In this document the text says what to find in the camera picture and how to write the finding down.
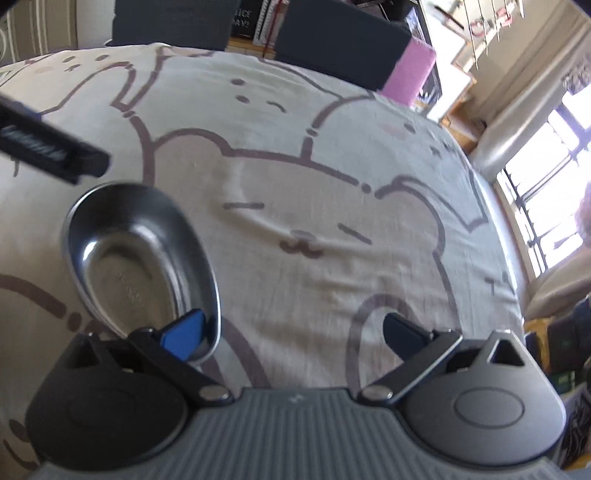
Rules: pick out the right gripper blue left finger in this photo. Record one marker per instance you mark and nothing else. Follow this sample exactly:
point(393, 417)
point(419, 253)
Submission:
point(183, 337)

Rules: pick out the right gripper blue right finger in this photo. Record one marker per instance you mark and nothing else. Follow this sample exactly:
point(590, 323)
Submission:
point(404, 337)

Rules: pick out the round steel bowl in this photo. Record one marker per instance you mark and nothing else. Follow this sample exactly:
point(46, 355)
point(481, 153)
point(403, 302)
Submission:
point(137, 263)

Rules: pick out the grey kitchen cabinet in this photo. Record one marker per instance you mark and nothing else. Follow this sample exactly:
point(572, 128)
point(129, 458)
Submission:
point(37, 27)

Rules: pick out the cartoon bear tablecloth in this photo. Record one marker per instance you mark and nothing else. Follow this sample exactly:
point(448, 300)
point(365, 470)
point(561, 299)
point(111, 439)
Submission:
point(322, 208)

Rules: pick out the left dark blue chair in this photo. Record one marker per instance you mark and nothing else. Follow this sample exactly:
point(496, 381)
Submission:
point(204, 24)

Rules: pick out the dark blue chair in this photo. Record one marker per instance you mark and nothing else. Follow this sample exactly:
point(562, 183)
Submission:
point(204, 24)
point(342, 41)

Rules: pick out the pink cushion chair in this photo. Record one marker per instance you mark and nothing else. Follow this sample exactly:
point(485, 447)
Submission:
point(410, 73)

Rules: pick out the beige window curtain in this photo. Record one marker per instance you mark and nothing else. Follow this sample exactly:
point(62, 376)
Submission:
point(556, 61)

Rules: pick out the right dark blue chair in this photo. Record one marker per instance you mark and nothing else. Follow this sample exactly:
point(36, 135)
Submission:
point(342, 41)

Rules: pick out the wooden staircase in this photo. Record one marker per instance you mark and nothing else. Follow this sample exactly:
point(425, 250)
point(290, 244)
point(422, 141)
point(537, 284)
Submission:
point(476, 45)

